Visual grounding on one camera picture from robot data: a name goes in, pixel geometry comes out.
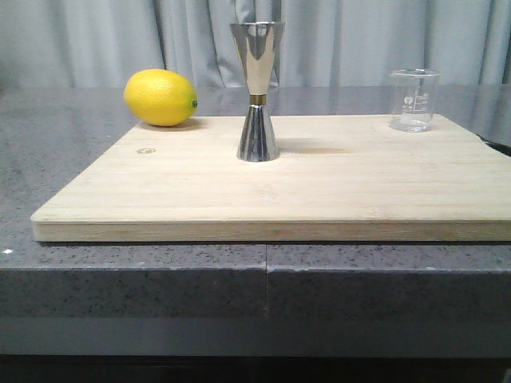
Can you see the glass beaker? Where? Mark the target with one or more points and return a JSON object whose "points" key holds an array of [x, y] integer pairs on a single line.
{"points": [[413, 98]]}

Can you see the yellow lemon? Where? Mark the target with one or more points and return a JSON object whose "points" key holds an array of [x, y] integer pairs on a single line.
{"points": [[160, 97]]}

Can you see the steel double jigger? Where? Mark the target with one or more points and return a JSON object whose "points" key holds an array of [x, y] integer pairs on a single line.
{"points": [[257, 131]]}

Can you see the wooden cutting board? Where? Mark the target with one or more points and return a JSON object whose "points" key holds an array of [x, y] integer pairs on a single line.
{"points": [[339, 178]]}

